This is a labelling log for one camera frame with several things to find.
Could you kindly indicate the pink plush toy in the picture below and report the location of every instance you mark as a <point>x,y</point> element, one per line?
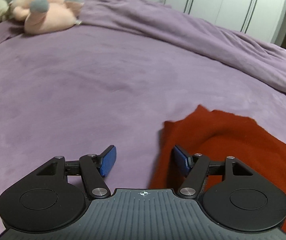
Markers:
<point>46,16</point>

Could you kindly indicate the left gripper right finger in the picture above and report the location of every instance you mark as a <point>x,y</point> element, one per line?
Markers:
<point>194,168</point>

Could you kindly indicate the purple duvet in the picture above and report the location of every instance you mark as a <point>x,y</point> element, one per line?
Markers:
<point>261,60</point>

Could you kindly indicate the dark red knit cardigan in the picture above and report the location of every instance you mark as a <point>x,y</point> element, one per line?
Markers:
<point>218,134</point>

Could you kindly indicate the purple bed sheet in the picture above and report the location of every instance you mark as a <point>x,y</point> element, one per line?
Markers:
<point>77,91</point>

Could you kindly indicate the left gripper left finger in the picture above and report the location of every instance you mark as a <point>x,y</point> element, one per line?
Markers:
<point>94,168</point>

